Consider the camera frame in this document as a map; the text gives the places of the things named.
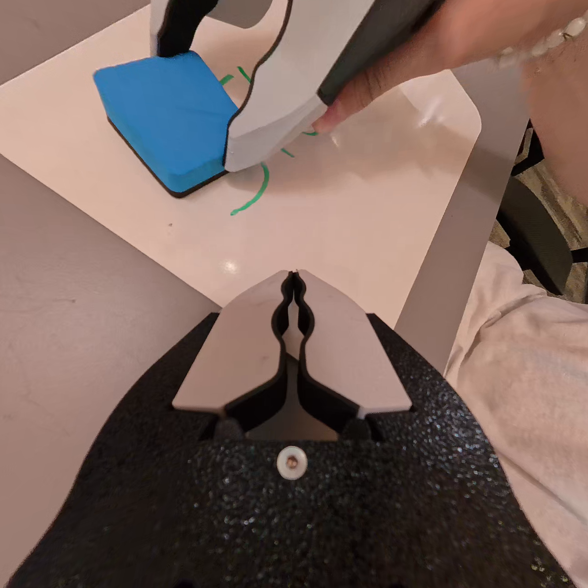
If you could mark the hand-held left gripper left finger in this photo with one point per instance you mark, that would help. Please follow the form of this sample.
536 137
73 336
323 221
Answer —
239 358

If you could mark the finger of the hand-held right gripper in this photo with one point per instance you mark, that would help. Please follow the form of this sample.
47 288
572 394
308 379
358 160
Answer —
158 18
294 92

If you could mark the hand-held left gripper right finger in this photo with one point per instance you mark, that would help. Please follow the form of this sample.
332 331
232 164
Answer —
353 363

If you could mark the blue whiteboard eraser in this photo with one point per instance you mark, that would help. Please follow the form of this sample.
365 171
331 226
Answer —
170 119

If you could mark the small white whiteboard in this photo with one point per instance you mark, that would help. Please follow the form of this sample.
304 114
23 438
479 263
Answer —
367 206

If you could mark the person's right forearm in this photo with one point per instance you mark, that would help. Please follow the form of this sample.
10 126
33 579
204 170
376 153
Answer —
565 119

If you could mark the person's right hand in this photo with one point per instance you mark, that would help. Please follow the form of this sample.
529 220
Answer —
473 27

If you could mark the person's white clothing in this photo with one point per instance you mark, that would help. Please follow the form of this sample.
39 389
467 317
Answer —
528 376

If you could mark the black office chair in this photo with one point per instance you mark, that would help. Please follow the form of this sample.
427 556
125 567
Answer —
533 229

